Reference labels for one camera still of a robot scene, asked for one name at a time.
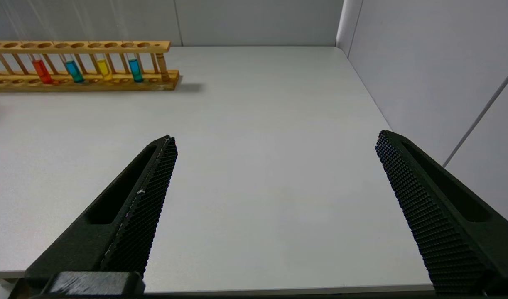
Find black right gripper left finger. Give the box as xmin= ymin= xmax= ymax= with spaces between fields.
xmin=25 ymin=135 xmax=178 ymax=290

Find test tube with teal pigment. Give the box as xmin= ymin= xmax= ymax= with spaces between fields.
xmin=42 ymin=4 xmax=85 ymax=83
xmin=115 ymin=4 xmax=144 ymax=83

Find test tube with yellow pigment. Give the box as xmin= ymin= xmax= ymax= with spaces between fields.
xmin=77 ymin=4 xmax=113 ymax=81

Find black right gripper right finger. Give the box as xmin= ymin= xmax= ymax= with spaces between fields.
xmin=375 ymin=130 xmax=508 ymax=293

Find wooden test tube rack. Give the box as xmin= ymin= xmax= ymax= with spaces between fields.
xmin=0 ymin=40 xmax=180 ymax=92

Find test tube with red pigment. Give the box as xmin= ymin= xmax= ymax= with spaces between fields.
xmin=13 ymin=4 xmax=54 ymax=85

